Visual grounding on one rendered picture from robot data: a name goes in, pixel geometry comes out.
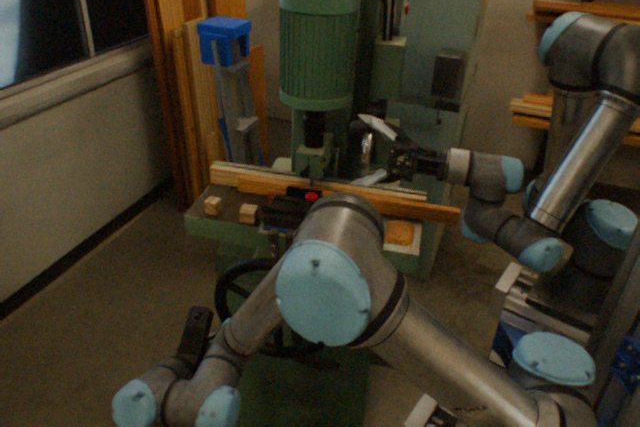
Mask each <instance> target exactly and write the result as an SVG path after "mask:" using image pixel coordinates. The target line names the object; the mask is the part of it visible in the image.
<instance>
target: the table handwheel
mask: <svg viewBox="0 0 640 427"><path fill-rule="evenodd" d="M278 261H279V260H278V259H272V258H254V259H248V260H244V261H241V262H238V263H236V264H234V265H233V266H231V267H230V268H228V269H227V270H226V271H225V272H224V273H223V274H222V275H221V277H220V278H219V280H218V282H217V284H216V287H215V291H214V304H215V309H216V312H217V315H218V317H219V319H220V321H221V322H222V324H223V323H224V322H225V321H226V320H227V319H228V318H232V315H231V313H230V311H229V309H228V306H227V301H226V295H227V290H230V291H232V292H234V293H236V294H238V295H240V296H242V297H243V298H245V299H248V297H249V296H250V295H251V293H249V292H247V291H245V290H244V289H242V288H240V287H239V286H237V285H235V284H233V283H232V282H233V281H234V280H235V279H236V278H237V277H239V276H241V275H243V274H245V273H249V272H254V271H271V270H272V269H273V267H274V266H275V265H276V264H277V263H278ZM274 341H275V345H273V344H270V343H267V342H266V343H265V344H264V345H263V346H262V347H261V348H260V350H259V351H258V352H259V353H261V354H264V355H267V356H271V357H276V358H284V359H294V358H302V357H306V356H309V355H312V354H314V353H316V352H318V351H320V350H321V349H323V348H324V347H325V345H324V342H321V341H320V342H319V343H318V344H315V343H313V342H309V343H306V344H303V345H299V346H282V341H281V334H280V328H279V329H278V330H277V331H276V333H275V334H274Z"/></svg>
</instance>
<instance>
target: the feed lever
mask: <svg viewBox="0 0 640 427"><path fill-rule="evenodd" d="M386 112H387V104H386V103H384V102H383V101H382V100H381V99H378V100H377V102H376V101H369V102H368V105H367V110H366V115H370V116H373V117H376V118H378V119H381V120H384V121H385V119H386ZM366 125H367V123H365V122H364V121H362V120H360V119H356V120H354V121H352V122H351V124H350V126H349V130H350V133H351V134H352V135H353V136H356V137H360V136H362V135H364V134H365V132H366V129H367V127H366Z"/></svg>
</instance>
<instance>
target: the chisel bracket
mask: <svg viewBox="0 0 640 427"><path fill-rule="evenodd" d="M332 145H333V134H331V133H324V142H323V146H321V147H319V148H310V147H307V146H305V145H304V139H303V141H302V143H301V144H300V146H299V148H298V149H297V151H296V156H295V175H296V176H300V175H299V172H300V171H301V170H303V169H304V168H305V167H306V165H307V164H309V165H310V168H309V169H308V171H307V176H306V177H308V178H315V179H321V178H322V176H323V174H324V172H325V170H326V168H327V165H328V163H329V161H330V159H331V157H332V153H331V152H330V148H331V146H332Z"/></svg>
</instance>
